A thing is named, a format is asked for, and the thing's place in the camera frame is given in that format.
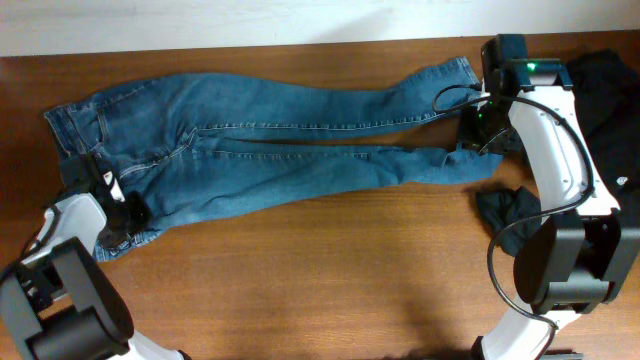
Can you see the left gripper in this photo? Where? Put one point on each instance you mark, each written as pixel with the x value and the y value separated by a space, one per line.
pixel 122 220

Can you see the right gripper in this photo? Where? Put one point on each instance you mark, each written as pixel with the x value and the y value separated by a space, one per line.
pixel 469 140

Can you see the blue denim jeans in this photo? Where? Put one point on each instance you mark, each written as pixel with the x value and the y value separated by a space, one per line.
pixel 205 146

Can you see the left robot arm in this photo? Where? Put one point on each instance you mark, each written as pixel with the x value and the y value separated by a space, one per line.
pixel 56 302

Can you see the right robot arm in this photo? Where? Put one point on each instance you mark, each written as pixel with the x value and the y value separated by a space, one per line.
pixel 582 253

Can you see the dark grey cloth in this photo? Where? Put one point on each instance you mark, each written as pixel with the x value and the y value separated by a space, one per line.
pixel 501 207

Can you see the black garment with red trim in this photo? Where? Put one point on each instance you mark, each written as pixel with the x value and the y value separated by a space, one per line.
pixel 607 103

